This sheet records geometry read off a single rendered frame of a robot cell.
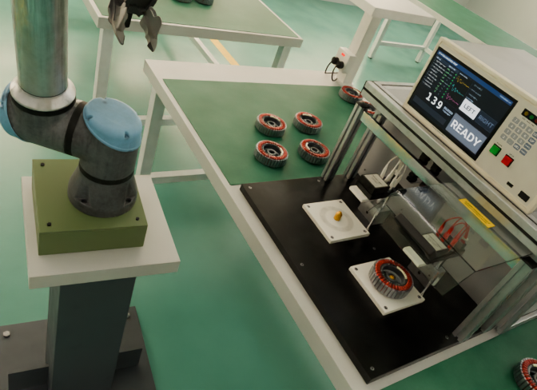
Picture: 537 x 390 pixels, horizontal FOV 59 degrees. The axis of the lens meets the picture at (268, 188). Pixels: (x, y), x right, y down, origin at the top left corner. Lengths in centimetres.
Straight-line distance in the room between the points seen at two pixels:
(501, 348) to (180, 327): 114
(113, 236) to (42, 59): 41
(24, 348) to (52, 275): 79
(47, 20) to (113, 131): 23
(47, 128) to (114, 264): 33
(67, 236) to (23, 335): 84
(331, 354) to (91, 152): 67
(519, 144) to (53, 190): 104
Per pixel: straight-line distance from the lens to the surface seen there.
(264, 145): 157
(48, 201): 113
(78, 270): 110
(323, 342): 112
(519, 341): 149
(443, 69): 130
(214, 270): 217
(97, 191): 107
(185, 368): 187
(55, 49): 92
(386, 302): 124
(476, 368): 133
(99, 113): 100
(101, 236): 110
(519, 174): 119
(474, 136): 124
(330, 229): 134
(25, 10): 88
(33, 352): 185
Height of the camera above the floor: 159
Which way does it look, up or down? 36 degrees down
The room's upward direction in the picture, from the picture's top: 22 degrees clockwise
